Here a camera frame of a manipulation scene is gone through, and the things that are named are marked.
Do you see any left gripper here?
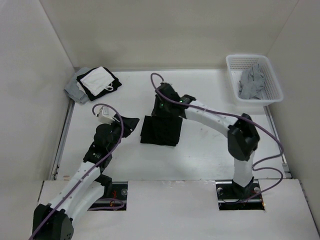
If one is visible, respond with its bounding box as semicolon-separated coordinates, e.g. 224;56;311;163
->
107;114;139;152

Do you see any black tank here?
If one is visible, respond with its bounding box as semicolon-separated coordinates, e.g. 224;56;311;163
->
76;66;122;102
140;115;183;147

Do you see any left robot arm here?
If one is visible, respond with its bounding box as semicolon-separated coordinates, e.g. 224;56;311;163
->
30;115;140;240

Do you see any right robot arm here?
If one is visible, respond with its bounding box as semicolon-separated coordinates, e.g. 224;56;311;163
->
154;82;260;198

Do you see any folded black tank top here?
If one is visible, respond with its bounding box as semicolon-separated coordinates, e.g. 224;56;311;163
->
76;66;122;102

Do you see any folded white tank top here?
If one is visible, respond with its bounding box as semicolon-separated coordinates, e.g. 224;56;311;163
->
80;66;114;97

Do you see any folded grey tank top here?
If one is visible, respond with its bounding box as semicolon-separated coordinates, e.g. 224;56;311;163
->
64;67;91;105

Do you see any grey tank top in basket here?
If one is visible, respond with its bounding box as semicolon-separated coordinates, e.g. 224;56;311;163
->
239;64;266;100

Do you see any white plastic basket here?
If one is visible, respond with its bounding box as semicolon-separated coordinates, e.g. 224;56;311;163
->
225;54;284;108

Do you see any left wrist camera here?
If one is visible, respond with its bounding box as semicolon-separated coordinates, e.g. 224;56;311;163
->
97;106;116;125

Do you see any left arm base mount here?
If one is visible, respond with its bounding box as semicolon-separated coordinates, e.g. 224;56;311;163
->
88;182;128;211

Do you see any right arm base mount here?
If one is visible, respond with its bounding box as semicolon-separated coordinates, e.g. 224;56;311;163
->
215;179;265;211

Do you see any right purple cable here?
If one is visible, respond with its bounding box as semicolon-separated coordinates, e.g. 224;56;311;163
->
149;72;286;203

